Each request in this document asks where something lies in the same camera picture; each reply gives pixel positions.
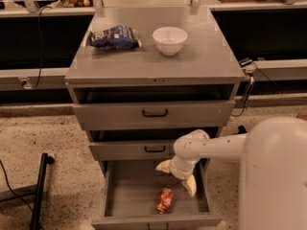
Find blue chip bag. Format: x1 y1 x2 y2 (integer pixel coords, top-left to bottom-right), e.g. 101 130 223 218
85 25 142 51

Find black power adapter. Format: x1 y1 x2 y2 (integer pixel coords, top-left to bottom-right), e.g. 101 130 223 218
239 57 252 67

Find black stand leg left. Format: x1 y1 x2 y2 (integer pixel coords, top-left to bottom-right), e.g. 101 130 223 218
30 153 55 230

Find grey bottom drawer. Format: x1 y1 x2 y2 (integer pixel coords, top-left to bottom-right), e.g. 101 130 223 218
92 159 222 230

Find grey drawer cabinet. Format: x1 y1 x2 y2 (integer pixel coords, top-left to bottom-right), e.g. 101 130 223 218
63 5 246 177

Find black cable left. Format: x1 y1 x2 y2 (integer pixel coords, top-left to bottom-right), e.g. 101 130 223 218
32 5 54 90

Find black stand leg right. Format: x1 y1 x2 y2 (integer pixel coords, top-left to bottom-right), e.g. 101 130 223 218
238 126 247 134

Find grey drawer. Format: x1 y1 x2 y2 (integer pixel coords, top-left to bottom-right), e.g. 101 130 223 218
87 129 221 162
70 88 234 130
92 159 222 230

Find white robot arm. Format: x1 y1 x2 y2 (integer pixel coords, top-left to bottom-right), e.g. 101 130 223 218
156 117 307 230

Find grey middle drawer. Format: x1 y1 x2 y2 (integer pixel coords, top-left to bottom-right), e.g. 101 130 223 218
87 129 221 162

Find black stand leg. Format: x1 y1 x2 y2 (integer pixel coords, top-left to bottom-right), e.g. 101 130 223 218
30 153 55 230
238 126 247 134

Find grey top drawer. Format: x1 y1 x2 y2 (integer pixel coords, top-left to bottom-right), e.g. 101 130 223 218
70 88 234 130

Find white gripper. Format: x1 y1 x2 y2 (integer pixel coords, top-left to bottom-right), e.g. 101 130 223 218
155 155 199 197

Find white bowl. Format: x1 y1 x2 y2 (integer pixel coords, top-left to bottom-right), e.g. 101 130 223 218
153 27 188 56

